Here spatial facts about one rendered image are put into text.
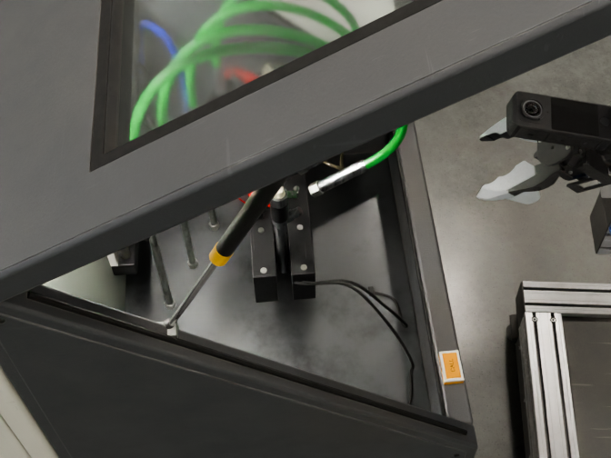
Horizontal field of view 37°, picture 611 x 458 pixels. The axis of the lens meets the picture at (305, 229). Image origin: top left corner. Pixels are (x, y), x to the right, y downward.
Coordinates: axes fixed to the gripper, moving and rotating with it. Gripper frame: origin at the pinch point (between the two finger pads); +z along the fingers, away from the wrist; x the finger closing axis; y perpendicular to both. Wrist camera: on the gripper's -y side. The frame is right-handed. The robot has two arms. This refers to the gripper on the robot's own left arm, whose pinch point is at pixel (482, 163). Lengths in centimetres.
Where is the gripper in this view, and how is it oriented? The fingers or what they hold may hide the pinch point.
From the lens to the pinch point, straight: 114.3
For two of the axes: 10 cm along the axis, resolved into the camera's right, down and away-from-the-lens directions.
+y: 7.5, 3.3, 5.8
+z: -6.5, 2.0, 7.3
